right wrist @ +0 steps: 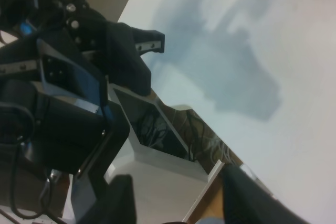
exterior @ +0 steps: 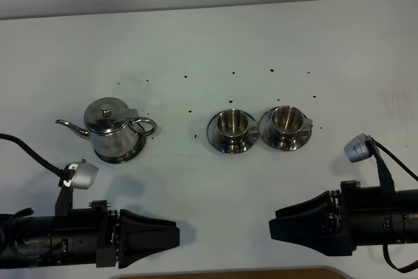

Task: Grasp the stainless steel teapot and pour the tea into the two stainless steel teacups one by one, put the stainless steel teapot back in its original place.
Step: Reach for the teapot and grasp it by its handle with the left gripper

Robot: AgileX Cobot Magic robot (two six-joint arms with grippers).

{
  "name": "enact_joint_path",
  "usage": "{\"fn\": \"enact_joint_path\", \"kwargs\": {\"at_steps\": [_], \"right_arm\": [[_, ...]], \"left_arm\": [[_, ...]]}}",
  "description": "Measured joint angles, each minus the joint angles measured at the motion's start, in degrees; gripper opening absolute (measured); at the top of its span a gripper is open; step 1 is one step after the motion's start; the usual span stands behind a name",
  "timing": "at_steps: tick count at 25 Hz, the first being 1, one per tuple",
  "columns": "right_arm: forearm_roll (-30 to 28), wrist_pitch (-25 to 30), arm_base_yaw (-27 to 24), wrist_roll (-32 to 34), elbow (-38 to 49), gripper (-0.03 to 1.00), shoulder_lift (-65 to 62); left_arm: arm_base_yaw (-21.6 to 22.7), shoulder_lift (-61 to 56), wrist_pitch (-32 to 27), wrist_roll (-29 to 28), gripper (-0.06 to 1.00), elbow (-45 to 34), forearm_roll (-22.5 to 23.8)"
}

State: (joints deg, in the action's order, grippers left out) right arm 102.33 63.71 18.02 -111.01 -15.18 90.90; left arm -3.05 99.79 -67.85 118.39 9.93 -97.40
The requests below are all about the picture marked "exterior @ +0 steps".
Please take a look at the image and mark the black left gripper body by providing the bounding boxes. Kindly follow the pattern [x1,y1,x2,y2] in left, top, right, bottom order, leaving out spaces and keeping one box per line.
[52,201,118,267]

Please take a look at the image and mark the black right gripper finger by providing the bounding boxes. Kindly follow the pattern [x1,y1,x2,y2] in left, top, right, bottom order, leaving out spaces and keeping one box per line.
[268,191,330,255]

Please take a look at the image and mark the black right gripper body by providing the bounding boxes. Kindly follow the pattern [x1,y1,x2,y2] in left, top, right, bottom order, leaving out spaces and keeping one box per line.
[328,180,389,256]

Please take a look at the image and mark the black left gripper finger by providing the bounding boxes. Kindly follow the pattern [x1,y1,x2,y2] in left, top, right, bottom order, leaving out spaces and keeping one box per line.
[118,209,180,269]

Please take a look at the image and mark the stainless steel teapot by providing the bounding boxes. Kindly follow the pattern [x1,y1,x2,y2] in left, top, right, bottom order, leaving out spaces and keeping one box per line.
[56,97,157,157]

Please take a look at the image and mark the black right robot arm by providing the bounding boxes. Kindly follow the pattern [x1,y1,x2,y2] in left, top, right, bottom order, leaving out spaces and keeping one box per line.
[269,181,417,256]

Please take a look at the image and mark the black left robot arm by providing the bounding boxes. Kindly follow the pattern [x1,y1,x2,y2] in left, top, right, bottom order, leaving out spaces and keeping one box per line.
[1,201,180,269]

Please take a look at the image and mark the round steel teapot saucer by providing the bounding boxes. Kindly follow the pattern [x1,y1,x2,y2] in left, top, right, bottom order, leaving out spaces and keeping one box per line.
[95,137,146,164]

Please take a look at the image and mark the right stainless steel teacup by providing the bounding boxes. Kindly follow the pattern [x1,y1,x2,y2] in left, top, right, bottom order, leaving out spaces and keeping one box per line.
[270,106,313,146]

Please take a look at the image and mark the stainless steel teacup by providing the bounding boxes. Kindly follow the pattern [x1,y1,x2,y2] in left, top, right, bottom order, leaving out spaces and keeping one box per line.
[215,110,259,149]
[270,106,313,146]

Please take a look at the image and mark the left stainless steel teacup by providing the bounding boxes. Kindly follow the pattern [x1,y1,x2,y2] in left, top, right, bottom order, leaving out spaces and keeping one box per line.
[215,110,259,149]

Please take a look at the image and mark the right steel cup saucer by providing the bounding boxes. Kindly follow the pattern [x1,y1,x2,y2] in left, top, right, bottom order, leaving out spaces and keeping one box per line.
[259,107,312,152]

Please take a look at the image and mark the steel cup saucer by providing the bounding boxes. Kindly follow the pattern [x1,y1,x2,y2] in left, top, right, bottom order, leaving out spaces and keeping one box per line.
[206,108,259,154]
[259,107,312,152]

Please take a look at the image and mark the left steel cup saucer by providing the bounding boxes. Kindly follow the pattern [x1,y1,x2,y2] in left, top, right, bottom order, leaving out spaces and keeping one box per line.
[206,108,259,154]

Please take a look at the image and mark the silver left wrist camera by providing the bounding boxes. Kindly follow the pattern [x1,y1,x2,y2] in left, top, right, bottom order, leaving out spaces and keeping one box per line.
[59,159,99,189]

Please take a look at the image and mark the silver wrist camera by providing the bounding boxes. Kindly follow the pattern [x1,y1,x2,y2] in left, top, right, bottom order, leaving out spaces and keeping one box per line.
[59,159,99,189]
[344,133,372,163]

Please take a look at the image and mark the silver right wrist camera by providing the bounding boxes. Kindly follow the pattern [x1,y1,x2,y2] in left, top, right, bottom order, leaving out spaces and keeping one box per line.
[344,133,372,163]

